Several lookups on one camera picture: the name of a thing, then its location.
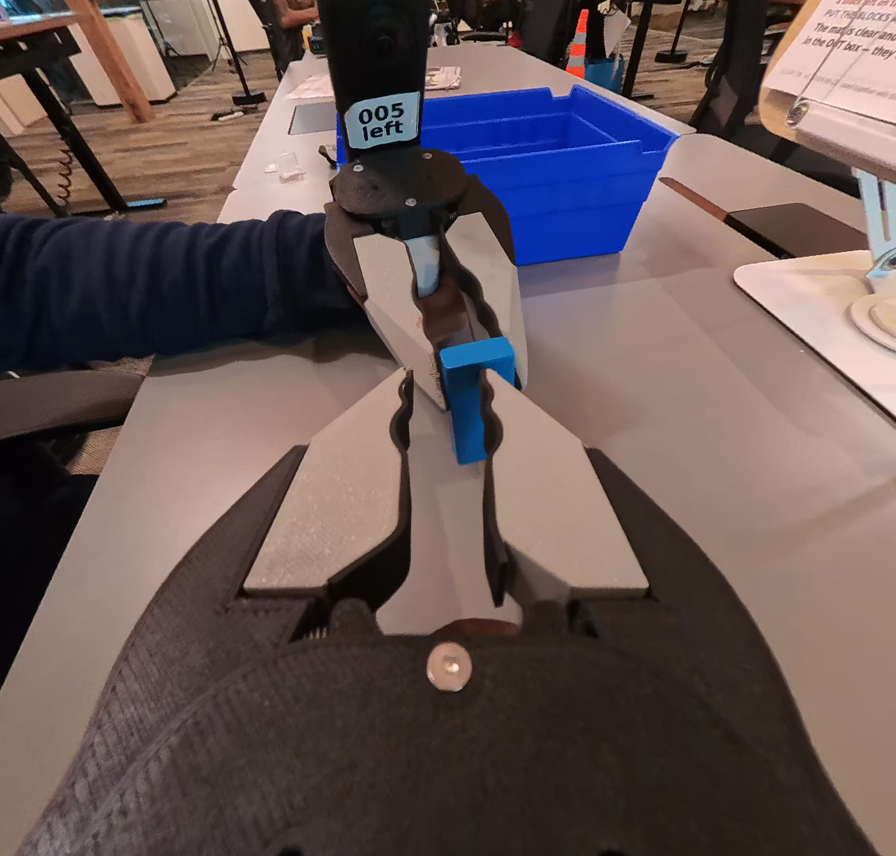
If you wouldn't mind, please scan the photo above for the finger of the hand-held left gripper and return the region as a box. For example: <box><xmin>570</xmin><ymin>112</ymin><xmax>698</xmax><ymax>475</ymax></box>
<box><xmin>437</xmin><ymin>212</ymin><xmax>529</xmax><ymax>389</ymax></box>
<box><xmin>352</xmin><ymin>233</ymin><xmax>449</xmax><ymax>412</ymax></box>

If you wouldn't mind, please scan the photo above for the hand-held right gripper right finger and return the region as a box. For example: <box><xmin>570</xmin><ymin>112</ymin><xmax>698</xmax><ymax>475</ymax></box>
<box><xmin>483</xmin><ymin>368</ymin><xmax>650</xmax><ymax>608</ymax></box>

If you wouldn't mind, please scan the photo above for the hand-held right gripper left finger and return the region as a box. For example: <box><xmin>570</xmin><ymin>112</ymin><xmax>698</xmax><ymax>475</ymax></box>
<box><xmin>241</xmin><ymin>369</ymin><xmax>414</xmax><ymax>612</ymax></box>

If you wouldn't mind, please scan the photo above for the blue plastic bin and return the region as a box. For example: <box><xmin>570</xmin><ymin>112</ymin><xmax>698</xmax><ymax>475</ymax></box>
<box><xmin>336</xmin><ymin>86</ymin><xmax>680</xmax><ymax>267</ymax></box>

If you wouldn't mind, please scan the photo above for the blue rectangular wooden block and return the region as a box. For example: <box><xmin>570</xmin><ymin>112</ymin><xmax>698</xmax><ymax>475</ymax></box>
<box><xmin>440</xmin><ymin>338</ymin><xmax>517</xmax><ymax>465</ymax></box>

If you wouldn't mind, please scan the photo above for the person's left forearm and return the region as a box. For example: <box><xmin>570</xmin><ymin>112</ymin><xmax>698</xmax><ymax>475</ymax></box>
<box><xmin>0</xmin><ymin>210</ymin><xmax>365</xmax><ymax>374</ymax></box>

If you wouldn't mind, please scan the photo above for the person's left hand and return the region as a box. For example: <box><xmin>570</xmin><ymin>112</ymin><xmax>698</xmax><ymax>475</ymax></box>
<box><xmin>413</xmin><ymin>285</ymin><xmax>484</xmax><ymax>349</ymax></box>

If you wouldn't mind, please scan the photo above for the black floor stand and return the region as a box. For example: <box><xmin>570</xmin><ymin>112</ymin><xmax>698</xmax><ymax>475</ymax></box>
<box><xmin>198</xmin><ymin>0</ymin><xmax>268</xmax><ymax>106</ymax></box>

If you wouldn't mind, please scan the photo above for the black office chair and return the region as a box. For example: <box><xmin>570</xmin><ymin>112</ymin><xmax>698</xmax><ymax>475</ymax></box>
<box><xmin>521</xmin><ymin>0</ymin><xmax>582</xmax><ymax>66</ymax></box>
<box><xmin>689</xmin><ymin>0</ymin><xmax>778</xmax><ymax>144</ymax></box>
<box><xmin>0</xmin><ymin>369</ymin><xmax>144</xmax><ymax>440</ymax></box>

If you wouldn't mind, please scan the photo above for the orange traffic cone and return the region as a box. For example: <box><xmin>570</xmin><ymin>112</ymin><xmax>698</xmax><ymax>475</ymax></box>
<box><xmin>566</xmin><ymin>9</ymin><xmax>589</xmax><ymax>78</ymax></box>

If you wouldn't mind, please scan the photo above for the blue bucket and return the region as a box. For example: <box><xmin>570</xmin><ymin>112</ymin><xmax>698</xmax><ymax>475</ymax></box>
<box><xmin>584</xmin><ymin>54</ymin><xmax>625</xmax><ymax>94</ymax></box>

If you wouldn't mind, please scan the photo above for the wooden leg desk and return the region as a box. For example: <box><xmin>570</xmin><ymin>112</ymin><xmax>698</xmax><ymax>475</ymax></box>
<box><xmin>0</xmin><ymin>0</ymin><xmax>169</xmax><ymax>216</ymax></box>

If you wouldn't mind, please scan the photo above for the black stanchion pole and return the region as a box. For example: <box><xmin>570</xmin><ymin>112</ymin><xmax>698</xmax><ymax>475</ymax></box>
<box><xmin>657</xmin><ymin>0</ymin><xmax>694</xmax><ymax>66</ymax></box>

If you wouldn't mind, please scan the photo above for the printed instruction sheet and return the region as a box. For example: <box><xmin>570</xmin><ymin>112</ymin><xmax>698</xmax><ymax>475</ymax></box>
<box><xmin>770</xmin><ymin>0</ymin><xmax>896</xmax><ymax>118</ymax></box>

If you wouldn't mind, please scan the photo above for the table cable hatch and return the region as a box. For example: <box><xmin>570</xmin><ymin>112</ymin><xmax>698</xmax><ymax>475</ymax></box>
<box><xmin>724</xmin><ymin>203</ymin><xmax>869</xmax><ymax>258</ymax></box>
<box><xmin>289</xmin><ymin>103</ymin><xmax>337</xmax><ymax>136</ymax></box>

